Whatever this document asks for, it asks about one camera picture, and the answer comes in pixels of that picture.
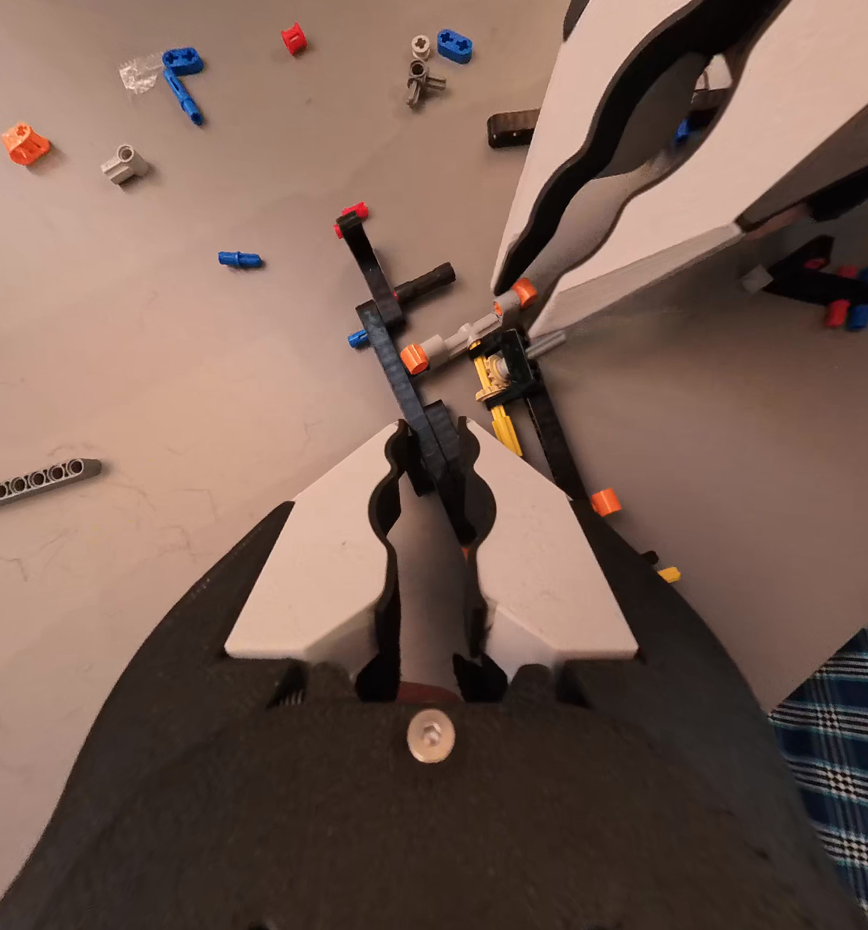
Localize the black lego gear frame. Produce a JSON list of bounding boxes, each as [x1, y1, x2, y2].
[[472, 328, 567, 408]]

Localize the small black lego assembly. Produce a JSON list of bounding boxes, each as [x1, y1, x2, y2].
[[741, 234, 868, 333]]

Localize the grey orange-ended lego link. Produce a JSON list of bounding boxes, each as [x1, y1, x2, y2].
[[400, 278, 539, 376]]

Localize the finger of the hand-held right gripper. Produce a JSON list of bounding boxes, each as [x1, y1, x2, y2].
[[527, 0, 868, 339], [492, 0, 794, 296]]

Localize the dark grey lego connector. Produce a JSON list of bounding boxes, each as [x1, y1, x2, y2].
[[405, 62, 448, 109]]

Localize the light grey lego connector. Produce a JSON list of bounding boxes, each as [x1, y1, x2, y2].
[[101, 144, 152, 185]]

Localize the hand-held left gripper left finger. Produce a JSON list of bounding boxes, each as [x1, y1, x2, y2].
[[225, 418, 415, 702]]

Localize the clear lego piece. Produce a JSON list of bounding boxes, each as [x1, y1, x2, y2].
[[119, 54, 162, 94]]

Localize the orange lego connector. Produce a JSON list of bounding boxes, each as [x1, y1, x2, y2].
[[1, 122, 51, 167]]

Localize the black lego chassis assembly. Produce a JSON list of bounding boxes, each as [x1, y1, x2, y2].
[[332, 211, 683, 586]]

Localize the grey holed lego beam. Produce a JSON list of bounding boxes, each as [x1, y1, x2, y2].
[[0, 458, 103, 513]]

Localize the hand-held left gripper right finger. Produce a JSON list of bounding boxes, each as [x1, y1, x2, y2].
[[452, 416, 638, 702]]

